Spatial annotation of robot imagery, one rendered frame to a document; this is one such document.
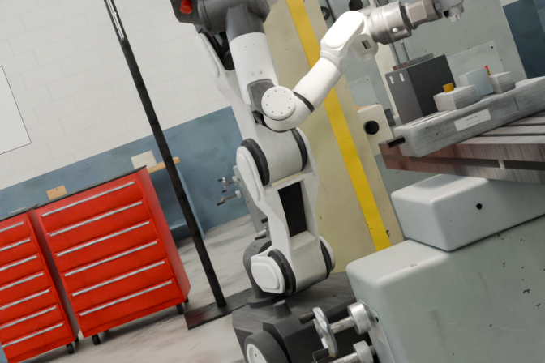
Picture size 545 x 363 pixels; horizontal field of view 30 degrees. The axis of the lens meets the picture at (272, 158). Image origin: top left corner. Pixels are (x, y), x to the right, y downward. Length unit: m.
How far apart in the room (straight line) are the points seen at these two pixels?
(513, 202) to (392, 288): 0.32
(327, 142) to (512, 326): 1.92
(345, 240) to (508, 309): 1.88
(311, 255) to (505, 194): 0.86
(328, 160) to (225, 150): 7.27
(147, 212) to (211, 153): 4.62
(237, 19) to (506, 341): 0.95
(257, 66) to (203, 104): 8.94
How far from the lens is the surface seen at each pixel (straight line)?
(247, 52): 2.37
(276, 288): 2.97
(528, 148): 1.94
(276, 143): 2.80
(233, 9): 2.42
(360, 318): 2.32
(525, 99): 2.38
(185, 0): 2.63
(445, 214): 2.20
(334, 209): 4.07
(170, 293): 6.79
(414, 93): 2.82
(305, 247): 2.91
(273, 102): 2.31
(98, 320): 6.89
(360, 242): 4.10
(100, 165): 11.26
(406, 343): 2.22
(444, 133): 2.32
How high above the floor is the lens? 1.18
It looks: 4 degrees down
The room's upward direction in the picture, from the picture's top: 20 degrees counter-clockwise
